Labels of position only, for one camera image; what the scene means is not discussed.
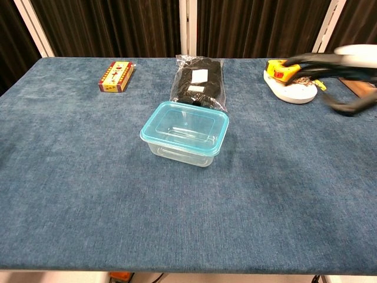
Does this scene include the orange plastic block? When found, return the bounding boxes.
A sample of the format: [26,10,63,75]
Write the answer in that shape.
[109,271,132,283]

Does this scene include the black item in clear bag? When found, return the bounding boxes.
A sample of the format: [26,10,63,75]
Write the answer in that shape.
[170,54,228,112]

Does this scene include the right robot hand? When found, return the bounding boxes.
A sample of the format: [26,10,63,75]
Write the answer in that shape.
[284,44,377,116]

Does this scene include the white slanted frame post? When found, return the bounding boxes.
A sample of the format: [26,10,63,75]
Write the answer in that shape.
[312,0,347,53]
[13,0,55,58]

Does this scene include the clear plastic container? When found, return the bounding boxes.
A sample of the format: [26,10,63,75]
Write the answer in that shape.
[143,103,228,168]

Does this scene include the transparent blue lid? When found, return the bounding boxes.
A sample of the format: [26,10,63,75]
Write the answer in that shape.
[140,101,230,156]

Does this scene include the red yellow cardboard box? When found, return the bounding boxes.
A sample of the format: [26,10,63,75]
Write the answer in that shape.
[98,61,135,93]

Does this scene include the dark brown curtain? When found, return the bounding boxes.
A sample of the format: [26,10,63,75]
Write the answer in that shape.
[0,0,377,95]

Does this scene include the white upright frame post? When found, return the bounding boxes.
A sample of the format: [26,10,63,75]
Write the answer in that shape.
[179,0,198,58]

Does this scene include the blue table cloth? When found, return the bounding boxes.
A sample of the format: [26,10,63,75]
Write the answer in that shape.
[0,57,377,277]

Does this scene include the brown bottle white cap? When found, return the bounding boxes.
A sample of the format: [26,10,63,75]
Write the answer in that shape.
[338,77,377,98]

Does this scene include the yellow toy on white plate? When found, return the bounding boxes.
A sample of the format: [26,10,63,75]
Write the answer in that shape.
[266,58,327,91]

